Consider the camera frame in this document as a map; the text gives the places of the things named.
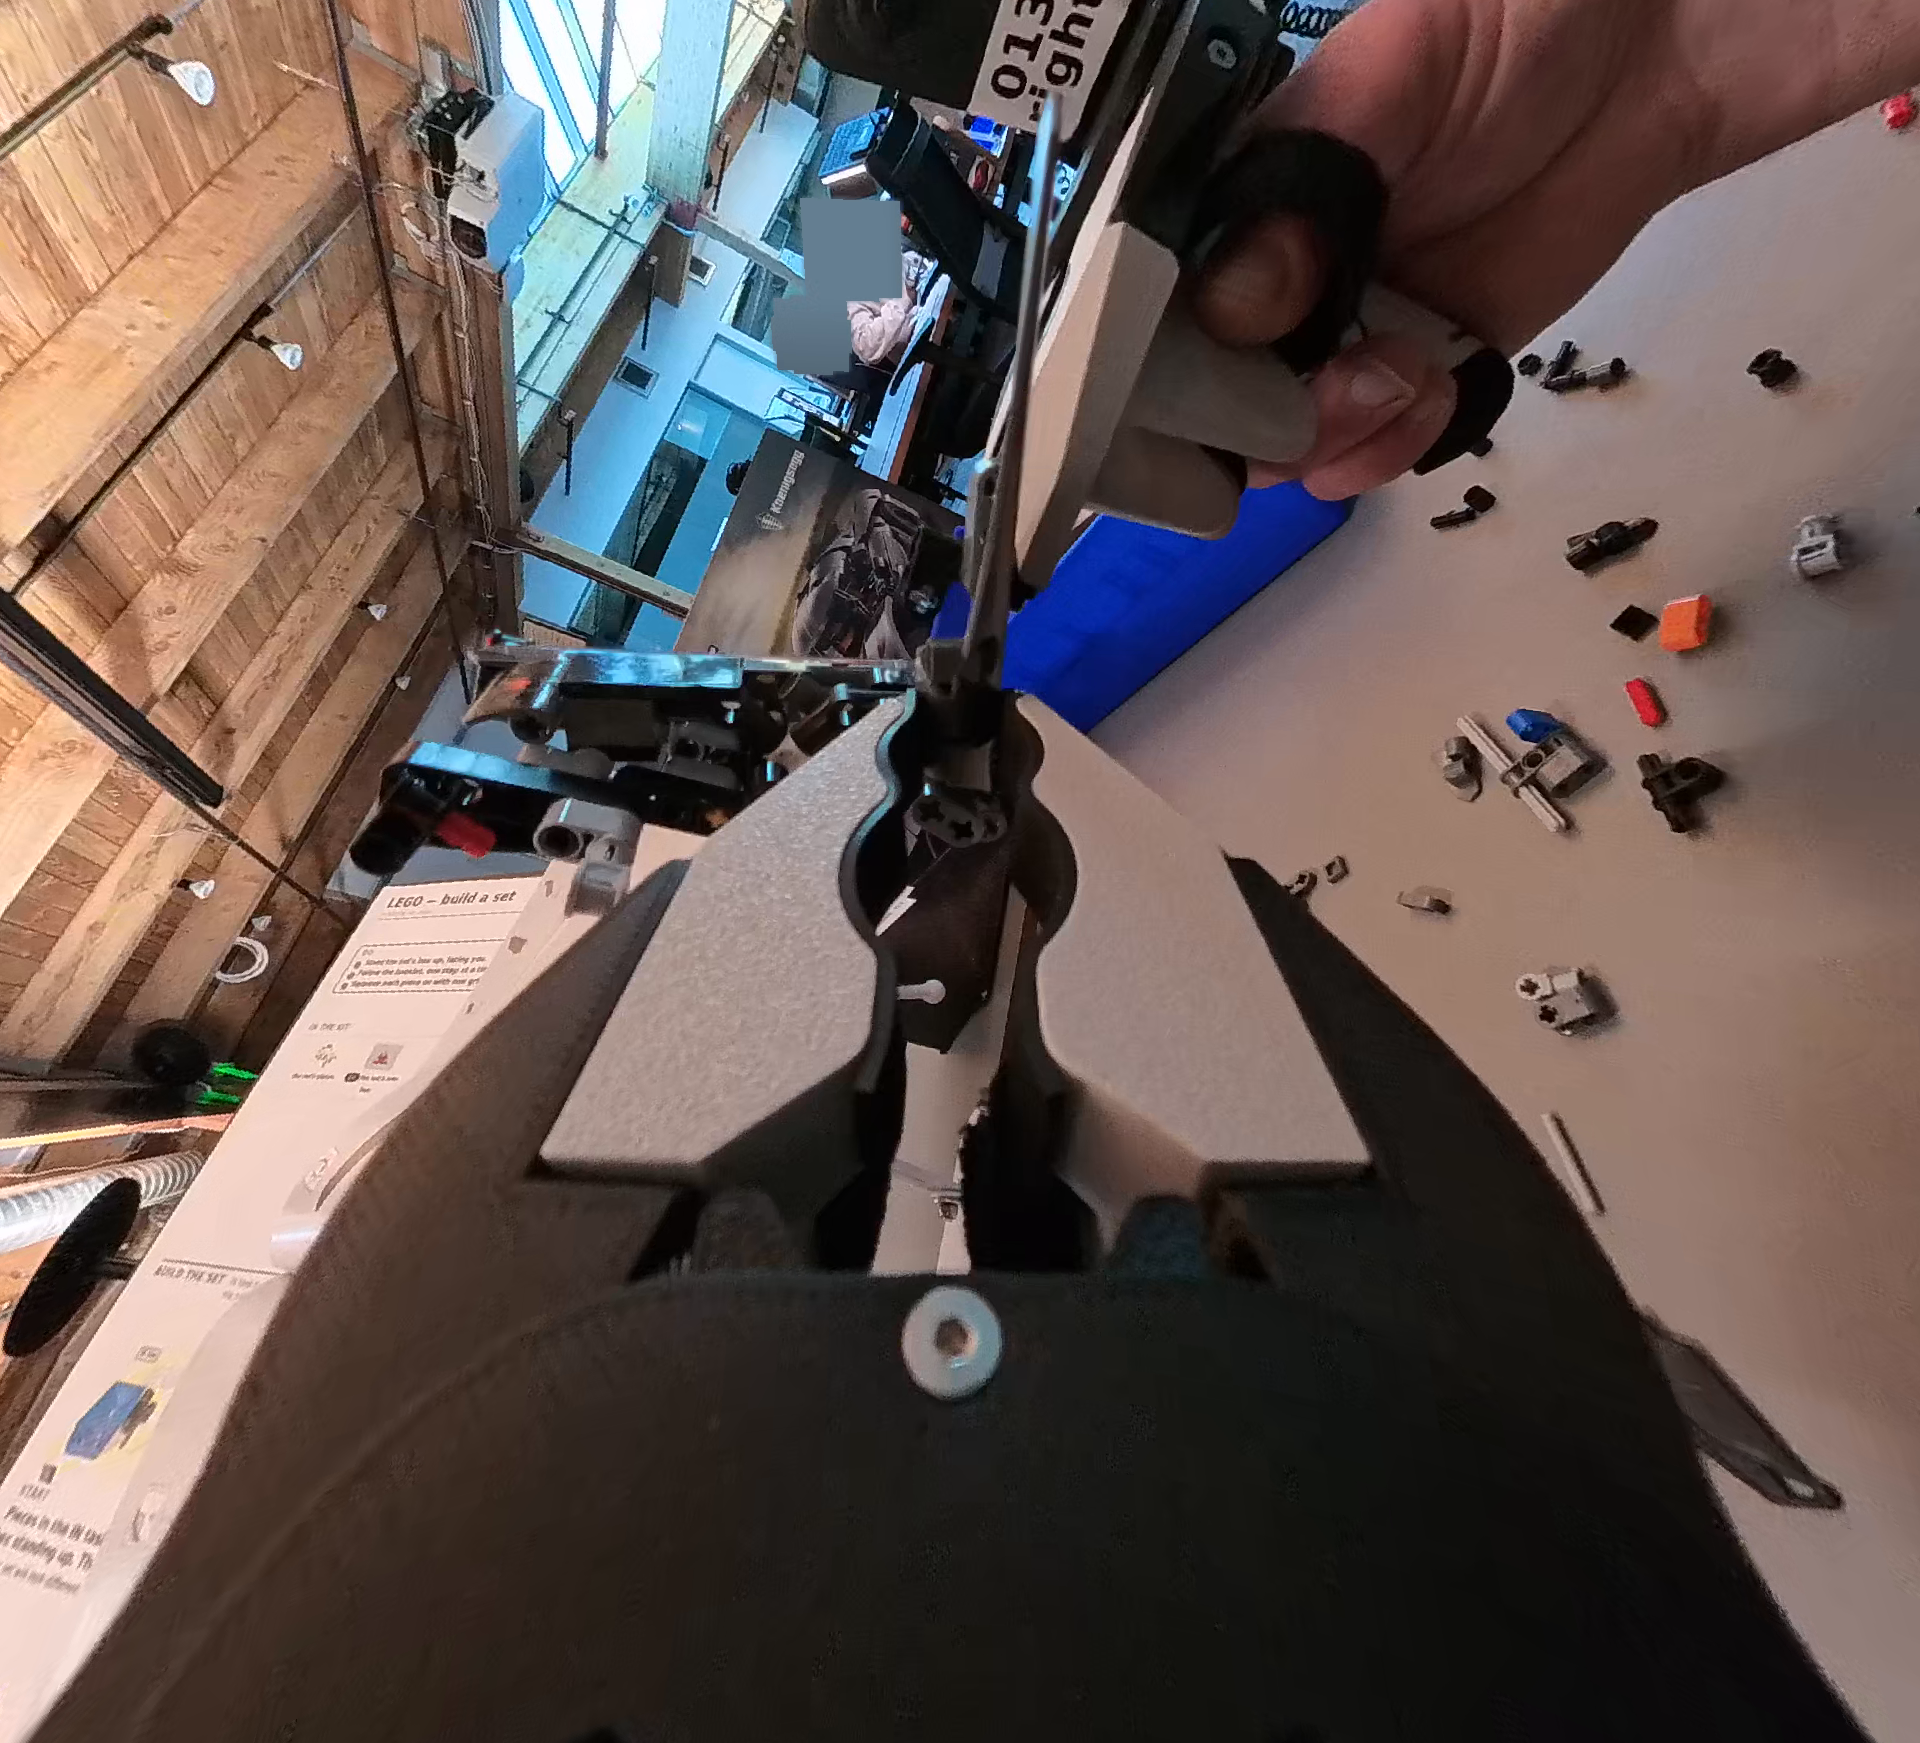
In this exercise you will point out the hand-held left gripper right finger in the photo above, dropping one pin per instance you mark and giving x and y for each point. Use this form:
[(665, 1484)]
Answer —
[(1186, 1022)]

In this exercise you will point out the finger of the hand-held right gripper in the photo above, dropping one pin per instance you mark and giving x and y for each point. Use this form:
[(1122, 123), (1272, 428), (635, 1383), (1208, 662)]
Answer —
[(1080, 395)]

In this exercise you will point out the grey black lego subassembly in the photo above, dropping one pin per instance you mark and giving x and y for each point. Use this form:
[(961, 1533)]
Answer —
[(632, 723)]

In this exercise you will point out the white security camera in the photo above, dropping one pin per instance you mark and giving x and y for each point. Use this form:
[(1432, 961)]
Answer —
[(495, 170)]

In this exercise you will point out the scattered loose lego pieces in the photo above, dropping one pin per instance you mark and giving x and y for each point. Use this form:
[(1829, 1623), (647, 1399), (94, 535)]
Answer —
[(1684, 622)]

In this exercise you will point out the person's right hand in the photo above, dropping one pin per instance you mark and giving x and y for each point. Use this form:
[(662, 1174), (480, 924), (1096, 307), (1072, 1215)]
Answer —
[(1575, 94)]

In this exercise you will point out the long black lego panel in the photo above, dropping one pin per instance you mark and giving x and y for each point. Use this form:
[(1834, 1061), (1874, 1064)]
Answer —
[(986, 558)]

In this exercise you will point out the dark grey lego wing panel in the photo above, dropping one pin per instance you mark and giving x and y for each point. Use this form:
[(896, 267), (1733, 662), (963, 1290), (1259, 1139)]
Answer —
[(1739, 1429)]

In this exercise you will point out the track spotlight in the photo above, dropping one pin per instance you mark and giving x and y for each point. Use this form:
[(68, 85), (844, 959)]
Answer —
[(192, 81), (282, 353)]

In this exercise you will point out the dark lego set box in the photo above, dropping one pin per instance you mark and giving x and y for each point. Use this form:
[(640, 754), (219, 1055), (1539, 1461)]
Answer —
[(809, 558)]

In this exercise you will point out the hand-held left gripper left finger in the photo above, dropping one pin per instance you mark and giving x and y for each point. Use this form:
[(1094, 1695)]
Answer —
[(719, 1009)]

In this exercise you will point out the white instruction sheet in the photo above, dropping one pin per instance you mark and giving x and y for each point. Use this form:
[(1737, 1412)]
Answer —
[(360, 1022)]

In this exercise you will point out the blue plastic bin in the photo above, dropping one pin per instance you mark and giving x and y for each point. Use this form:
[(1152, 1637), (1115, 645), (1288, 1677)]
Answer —
[(1169, 619)]

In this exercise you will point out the silver air duct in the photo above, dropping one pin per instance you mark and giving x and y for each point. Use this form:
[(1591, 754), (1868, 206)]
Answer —
[(134, 1182)]

